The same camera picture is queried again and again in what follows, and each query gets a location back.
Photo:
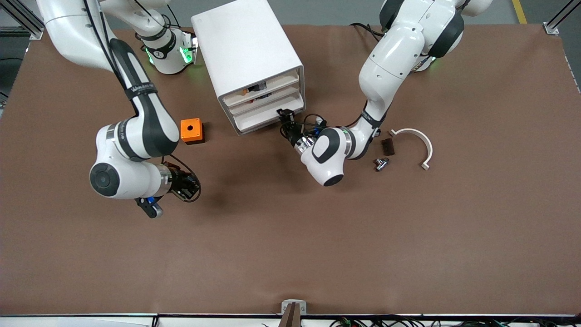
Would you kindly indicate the orange button enclosure box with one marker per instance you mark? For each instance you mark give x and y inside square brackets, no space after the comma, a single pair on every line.
[190,129]

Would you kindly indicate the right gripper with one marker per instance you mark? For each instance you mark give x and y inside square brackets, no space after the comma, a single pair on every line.
[182,183]

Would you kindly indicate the white drawer cabinet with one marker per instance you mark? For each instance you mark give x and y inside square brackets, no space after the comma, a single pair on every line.
[245,41]

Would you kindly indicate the small brown ribbed block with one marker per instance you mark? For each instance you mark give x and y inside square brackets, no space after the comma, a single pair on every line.
[388,146]

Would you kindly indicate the aluminium frame post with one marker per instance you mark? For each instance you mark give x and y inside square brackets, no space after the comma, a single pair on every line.
[551,28]
[36,32]

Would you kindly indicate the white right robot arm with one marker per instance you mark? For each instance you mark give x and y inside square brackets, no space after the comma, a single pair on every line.
[150,131]

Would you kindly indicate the small black part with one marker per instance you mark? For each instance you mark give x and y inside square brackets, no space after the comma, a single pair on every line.
[259,89]

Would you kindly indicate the white plastic drawer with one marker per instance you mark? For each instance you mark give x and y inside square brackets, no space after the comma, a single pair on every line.
[261,121]
[240,97]
[254,105]

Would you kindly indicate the white curved pipe clamp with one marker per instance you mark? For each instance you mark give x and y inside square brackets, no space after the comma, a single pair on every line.
[426,145]

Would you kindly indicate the small metal fitting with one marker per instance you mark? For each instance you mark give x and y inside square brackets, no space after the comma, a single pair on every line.
[380,164]

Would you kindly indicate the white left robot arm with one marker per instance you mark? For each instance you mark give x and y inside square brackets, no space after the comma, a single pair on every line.
[390,59]

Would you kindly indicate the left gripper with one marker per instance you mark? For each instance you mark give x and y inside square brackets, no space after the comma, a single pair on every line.
[294,134]

